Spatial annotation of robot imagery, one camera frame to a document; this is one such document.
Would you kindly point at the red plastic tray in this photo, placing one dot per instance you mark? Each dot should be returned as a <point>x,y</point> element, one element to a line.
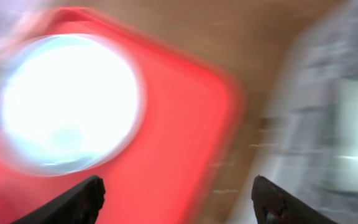
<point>161,175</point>

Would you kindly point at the grey dishwasher rack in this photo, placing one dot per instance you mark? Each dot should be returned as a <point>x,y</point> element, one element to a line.
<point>298,149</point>

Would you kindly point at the clear plastic bin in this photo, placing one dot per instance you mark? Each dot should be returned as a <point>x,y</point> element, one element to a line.
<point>13,14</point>

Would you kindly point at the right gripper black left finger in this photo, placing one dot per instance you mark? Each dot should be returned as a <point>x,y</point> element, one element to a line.
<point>79,205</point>

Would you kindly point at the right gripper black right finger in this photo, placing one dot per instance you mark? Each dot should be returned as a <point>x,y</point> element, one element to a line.
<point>273,205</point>

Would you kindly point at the light blue plate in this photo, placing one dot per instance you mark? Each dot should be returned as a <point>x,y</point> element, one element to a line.
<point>68,102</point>

